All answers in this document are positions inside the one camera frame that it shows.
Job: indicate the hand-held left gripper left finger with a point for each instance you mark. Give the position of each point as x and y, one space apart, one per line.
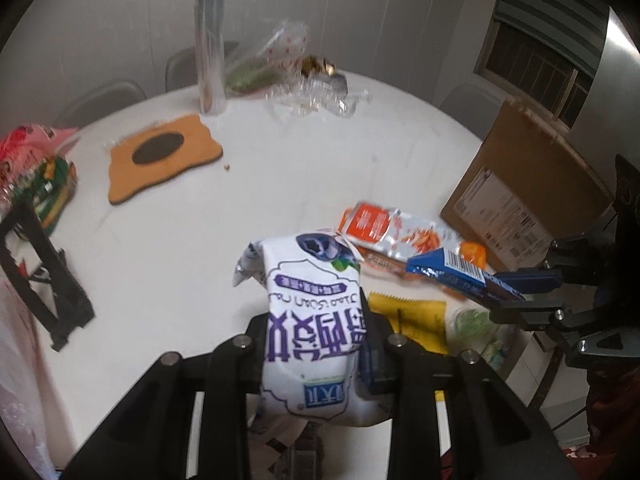
235 375

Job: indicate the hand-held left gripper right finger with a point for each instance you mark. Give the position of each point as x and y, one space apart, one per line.
372 370

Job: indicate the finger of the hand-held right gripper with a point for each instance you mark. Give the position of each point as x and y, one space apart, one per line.
530 312
530 280

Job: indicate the white purple yogurt pouch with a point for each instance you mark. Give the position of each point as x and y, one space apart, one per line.
310 320

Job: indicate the blue snack box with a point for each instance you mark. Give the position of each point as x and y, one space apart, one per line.
450 267

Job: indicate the brown cardboard box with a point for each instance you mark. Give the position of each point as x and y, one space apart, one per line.
525 180

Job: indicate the orange silver snack packet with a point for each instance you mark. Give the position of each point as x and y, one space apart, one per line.
395 227

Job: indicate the person's right forearm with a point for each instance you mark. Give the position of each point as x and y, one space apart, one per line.
617 410

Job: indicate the green white snack packet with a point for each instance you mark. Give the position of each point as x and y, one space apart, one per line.
475 330

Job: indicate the yellow snack packet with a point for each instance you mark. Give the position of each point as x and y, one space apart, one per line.
420 320

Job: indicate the brown snack packet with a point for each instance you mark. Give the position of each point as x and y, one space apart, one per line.
385 264

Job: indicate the silver metal panel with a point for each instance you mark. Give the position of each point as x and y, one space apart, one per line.
622 85

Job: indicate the grey chair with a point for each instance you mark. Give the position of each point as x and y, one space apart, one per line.
470 107
180 67
100 100

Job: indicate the black folding stand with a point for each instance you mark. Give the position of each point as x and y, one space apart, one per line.
65 300

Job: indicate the window with striped blind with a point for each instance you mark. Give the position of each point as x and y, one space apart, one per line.
530 60

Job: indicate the white plastic bag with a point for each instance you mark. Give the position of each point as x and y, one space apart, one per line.
20 385

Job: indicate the orange cork coaster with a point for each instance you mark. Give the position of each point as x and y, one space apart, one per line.
200 140

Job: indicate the green snack package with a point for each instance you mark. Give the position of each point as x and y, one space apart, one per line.
55 185

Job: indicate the crumpled clear wrappers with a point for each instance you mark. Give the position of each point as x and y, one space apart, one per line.
310 100

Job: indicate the gold wrapped candy box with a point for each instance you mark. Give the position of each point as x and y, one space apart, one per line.
320 66

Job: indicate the clear bag with green food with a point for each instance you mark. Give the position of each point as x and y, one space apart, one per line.
255 72

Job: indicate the pink plastic bag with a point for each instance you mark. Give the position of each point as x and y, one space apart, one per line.
25 145

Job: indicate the clear plastic film roll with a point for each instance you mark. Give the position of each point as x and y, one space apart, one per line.
210 50

